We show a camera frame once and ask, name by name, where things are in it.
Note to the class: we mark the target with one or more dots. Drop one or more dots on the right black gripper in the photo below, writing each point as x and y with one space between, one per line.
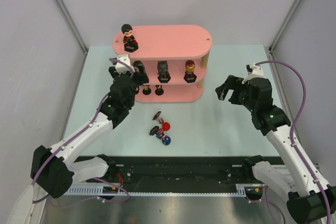
234 93

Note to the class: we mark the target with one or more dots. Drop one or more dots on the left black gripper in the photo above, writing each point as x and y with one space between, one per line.
134 74

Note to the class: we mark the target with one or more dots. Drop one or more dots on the dark-haired red-suit figurine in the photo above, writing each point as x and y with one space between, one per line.
129 41

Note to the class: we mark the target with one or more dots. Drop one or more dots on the red gold armor figurine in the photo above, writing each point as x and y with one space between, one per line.
190 76

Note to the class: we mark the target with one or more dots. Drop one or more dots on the grey masked bat figurine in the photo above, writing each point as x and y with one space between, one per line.
163 73

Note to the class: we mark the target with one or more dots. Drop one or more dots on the blue shield hero figurine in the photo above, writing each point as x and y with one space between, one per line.
159 133

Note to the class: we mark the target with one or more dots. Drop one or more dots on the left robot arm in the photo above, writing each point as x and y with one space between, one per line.
55 168

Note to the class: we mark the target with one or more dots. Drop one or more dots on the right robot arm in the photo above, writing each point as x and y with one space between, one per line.
308 195

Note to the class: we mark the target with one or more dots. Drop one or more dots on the pink three-tier shelf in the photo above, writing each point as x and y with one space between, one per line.
175 44

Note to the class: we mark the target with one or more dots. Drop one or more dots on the teal-haired princess figurine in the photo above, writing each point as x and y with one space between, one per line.
146 90

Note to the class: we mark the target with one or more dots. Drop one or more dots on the black-haired red dress figurine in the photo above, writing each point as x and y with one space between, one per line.
159 90

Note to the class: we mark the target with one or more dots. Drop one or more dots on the red spider hero figurine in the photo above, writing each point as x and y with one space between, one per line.
164 124

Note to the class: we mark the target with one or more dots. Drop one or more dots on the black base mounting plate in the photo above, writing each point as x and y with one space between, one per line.
181 174

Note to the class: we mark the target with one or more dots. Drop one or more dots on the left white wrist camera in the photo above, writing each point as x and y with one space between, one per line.
122 64

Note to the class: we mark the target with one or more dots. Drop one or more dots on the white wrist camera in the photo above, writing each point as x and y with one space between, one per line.
254 71
122 64

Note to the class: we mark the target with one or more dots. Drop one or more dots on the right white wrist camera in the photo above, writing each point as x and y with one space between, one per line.
254 71

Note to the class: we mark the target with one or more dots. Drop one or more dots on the white slotted cable duct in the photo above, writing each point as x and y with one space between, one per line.
236 190

